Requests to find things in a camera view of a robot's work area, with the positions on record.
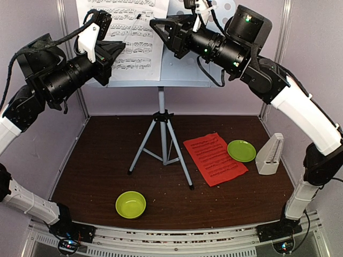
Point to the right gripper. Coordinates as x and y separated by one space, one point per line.
179 29

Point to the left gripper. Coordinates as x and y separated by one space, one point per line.
106 51

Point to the white sheet music page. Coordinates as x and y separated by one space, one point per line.
141 59

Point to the light blue music stand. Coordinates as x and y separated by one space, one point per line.
160 140

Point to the red paper sheet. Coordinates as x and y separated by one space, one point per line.
211 157

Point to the white metronome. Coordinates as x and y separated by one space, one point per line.
268 158

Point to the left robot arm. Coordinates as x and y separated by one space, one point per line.
55 69

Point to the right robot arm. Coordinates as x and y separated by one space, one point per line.
277 86

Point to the green plate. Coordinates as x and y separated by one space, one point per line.
241 151

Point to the green bowl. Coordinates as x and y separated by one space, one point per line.
130 205

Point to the left aluminium frame post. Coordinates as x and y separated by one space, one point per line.
80 101

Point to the aluminium frame post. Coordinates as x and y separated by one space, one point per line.
283 31
80 101

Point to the right aluminium frame post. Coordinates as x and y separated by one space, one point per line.
283 31

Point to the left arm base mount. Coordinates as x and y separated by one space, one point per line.
70 234

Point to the front aluminium rail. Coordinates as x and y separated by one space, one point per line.
230 241

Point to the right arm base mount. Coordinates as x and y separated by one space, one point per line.
281 233

